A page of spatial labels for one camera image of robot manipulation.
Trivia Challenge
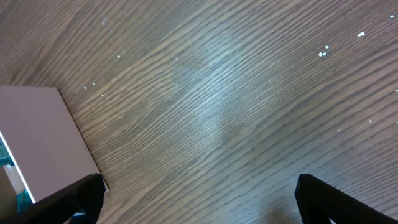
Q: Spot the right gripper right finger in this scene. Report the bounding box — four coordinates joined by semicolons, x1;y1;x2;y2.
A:
295;174;397;224

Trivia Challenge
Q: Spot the green white soap packet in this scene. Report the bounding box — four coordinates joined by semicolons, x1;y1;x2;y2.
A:
0;139;14;166

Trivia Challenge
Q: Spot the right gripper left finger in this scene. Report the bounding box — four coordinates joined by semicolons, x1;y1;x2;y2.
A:
1;174;106;224

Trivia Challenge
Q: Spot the white cardboard box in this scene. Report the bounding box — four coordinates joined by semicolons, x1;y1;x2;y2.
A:
1;86;100;218

